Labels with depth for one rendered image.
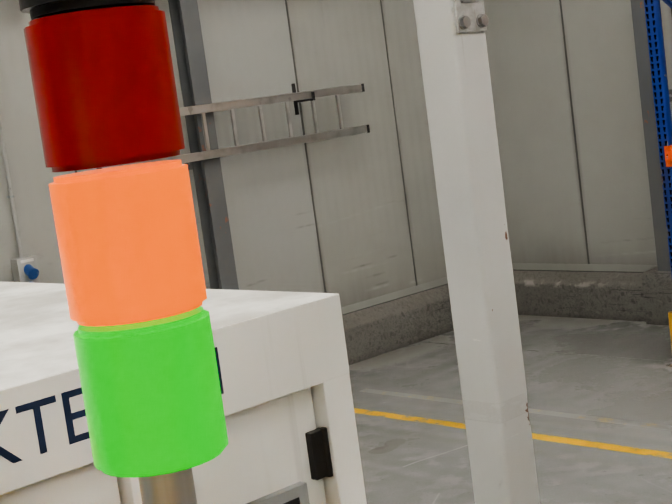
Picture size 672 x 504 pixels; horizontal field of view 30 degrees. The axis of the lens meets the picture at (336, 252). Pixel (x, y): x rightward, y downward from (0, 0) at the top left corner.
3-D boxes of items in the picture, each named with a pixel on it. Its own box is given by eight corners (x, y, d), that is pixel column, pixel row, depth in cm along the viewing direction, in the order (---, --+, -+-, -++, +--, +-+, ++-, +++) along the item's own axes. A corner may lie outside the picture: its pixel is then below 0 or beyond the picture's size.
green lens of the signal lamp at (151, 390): (68, 468, 47) (46, 329, 46) (176, 431, 50) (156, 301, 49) (146, 487, 43) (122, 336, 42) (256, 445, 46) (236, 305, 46)
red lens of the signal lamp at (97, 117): (20, 175, 45) (-4, 28, 45) (134, 157, 49) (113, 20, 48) (96, 169, 42) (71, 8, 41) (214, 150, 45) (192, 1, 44)
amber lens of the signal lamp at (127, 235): (45, 324, 46) (21, 181, 45) (156, 296, 49) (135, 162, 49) (121, 330, 42) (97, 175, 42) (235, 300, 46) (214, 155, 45)
